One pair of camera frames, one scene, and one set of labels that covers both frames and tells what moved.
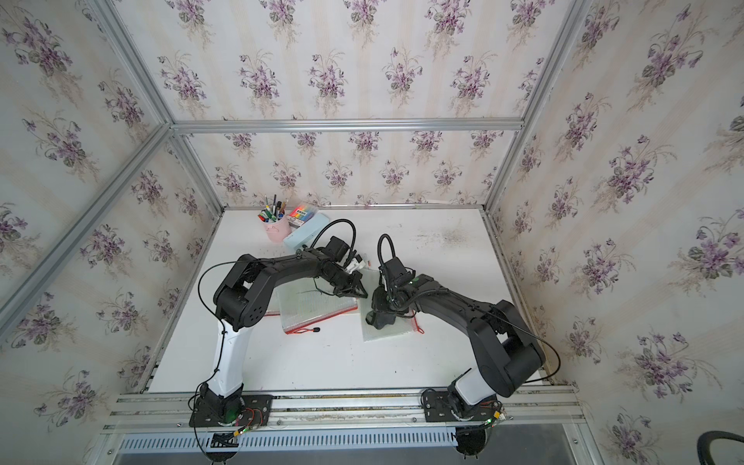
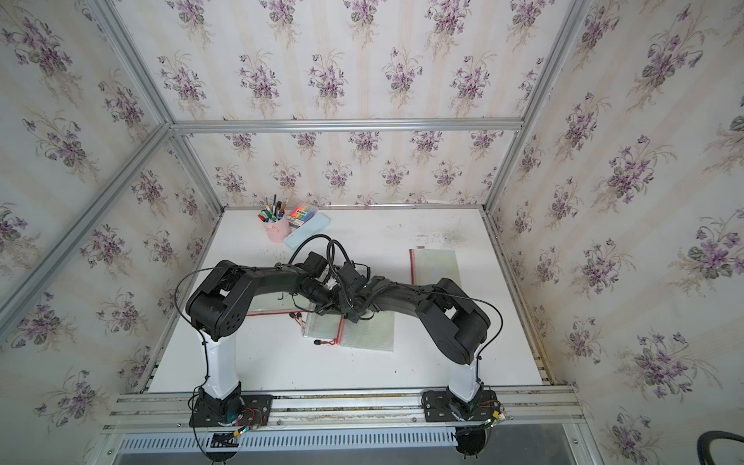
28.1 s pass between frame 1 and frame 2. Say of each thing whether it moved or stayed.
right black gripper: moved
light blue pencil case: stayed
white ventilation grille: stayed
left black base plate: stayed
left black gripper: moved
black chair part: stayed
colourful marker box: stayed
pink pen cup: stayed
